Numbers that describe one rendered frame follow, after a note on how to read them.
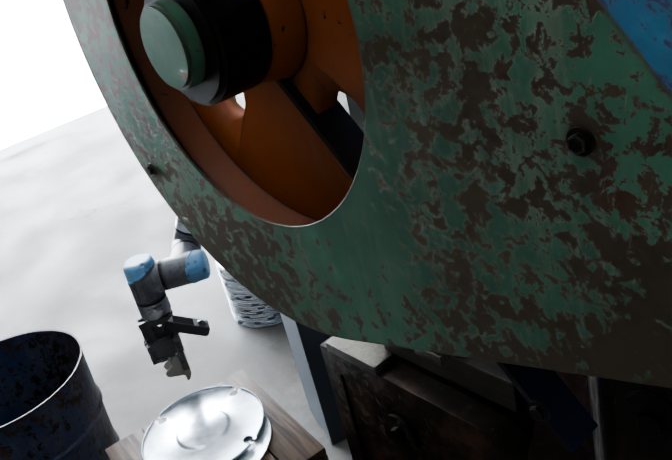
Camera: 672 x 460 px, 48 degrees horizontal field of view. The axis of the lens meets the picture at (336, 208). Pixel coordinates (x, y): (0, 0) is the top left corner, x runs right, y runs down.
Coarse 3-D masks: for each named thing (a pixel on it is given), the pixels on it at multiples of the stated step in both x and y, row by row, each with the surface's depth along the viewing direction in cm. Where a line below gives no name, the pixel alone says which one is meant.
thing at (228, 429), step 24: (168, 408) 183; (192, 408) 181; (216, 408) 179; (240, 408) 177; (168, 432) 175; (192, 432) 172; (216, 432) 171; (240, 432) 170; (144, 456) 170; (168, 456) 168; (192, 456) 166; (216, 456) 164
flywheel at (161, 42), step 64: (128, 0) 108; (192, 0) 77; (256, 0) 81; (320, 0) 80; (192, 64) 79; (256, 64) 82; (320, 64) 85; (192, 128) 113; (256, 128) 102; (256, 192) 108; (320, 192) 97
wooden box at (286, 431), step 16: (224, 384) 189; (240, 384) 187; (256, 384) 186; (272, 400) 179; (272, 416) 174; (288, 416) 172; (144, 432) 179; (272, 432) 169; (288, 432) 168; (304, 432) 166; (112, 448) 176; (128, 448) 175; (272, 448) 164; (288, 448) 163; (304, 448) 162; (320, 448) 161
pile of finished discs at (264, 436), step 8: (264, 416) 174; (264, 424) 172; (264, 432) 169; (248, 440) 168; (256, 440) 167; (264, 440) 167; (248, 448) 166; (256, 448) 165; (264, 448) 164; (240, 456) 164; (248, 456) 163; (256, 456) 163
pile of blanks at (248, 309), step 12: (228, 276) 265; (228, 288) 269; (240, 288) 267; (228, 300) 277; (240, 300) 268; (252, 300) 267; (240, 312) 272; (252, 312) 269; (264, 312) 269; (276, 312) 270; (252, 324) 272; (264, 324) 271
